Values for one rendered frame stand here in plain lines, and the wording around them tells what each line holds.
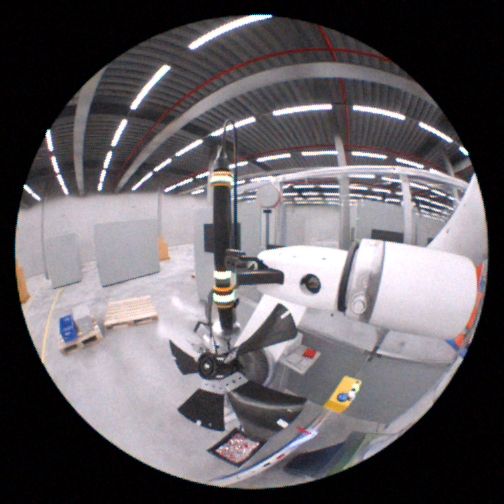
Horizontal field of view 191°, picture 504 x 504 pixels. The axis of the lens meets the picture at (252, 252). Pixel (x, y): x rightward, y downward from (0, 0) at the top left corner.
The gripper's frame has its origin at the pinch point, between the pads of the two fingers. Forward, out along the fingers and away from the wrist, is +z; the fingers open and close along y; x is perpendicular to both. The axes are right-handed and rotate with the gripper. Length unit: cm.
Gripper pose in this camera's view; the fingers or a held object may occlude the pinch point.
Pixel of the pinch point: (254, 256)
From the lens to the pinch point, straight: 25.3
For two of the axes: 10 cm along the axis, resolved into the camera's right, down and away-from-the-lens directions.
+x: 0.0, -9.9, -1.7
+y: 7.5, -1.1, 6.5
